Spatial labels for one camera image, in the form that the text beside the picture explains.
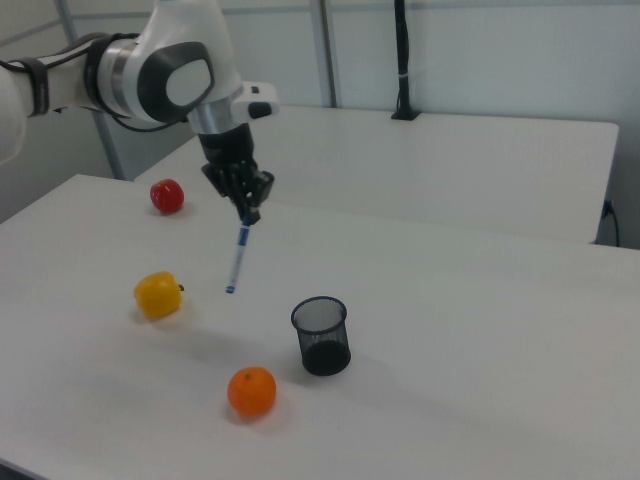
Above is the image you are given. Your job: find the orange fruit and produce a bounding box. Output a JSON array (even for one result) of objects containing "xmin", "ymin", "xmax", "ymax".
[{"xmin": 227, "ymin": 366, "xmax": 277, "ymax": 418}]

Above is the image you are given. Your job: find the grey partition post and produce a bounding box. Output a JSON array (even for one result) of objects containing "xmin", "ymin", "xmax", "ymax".
[{"xmin": 310, "ymin": 0, "xmax": 337, "ymax": 109}]

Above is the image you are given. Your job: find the red apple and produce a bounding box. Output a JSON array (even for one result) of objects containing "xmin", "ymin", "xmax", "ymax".
[{"xmin": 149, "ymin": 178, "xmax": 185, "ymax": 215}]

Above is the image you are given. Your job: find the black camera pole with base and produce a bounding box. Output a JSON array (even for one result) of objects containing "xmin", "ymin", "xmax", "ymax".
[{"xmin": 390, "ymin": 0, "xmax": 421, "ymax": 122}]

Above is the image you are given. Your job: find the yellow bell pepper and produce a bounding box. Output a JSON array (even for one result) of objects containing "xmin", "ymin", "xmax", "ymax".
[{"xmin": 133, "ymin": 271, "xmax": 186, "ymax": 320}]

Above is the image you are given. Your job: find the black arm strap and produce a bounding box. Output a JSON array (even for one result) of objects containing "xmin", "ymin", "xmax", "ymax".
[{"xmin": 18, "ymin": 57, "xmax": 52, "ymax": 118}]

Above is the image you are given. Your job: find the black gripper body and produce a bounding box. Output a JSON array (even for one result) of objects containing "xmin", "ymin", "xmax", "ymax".
[{"xmin": 197, "ymin": 123, "xmax": 276, "ymax": 202}]

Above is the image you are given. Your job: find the blue and white marker pen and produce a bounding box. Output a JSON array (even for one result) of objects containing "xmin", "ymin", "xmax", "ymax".
[{"xmin": 224, "ymin": 216, "xmax": 252, "ymax": 297}]

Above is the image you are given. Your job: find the black mesh pen cup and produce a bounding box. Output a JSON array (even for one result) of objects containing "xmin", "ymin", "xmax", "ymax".
[{"xmin": 290, "ymin": 295, "xmax": 352, "ymax": 376}]

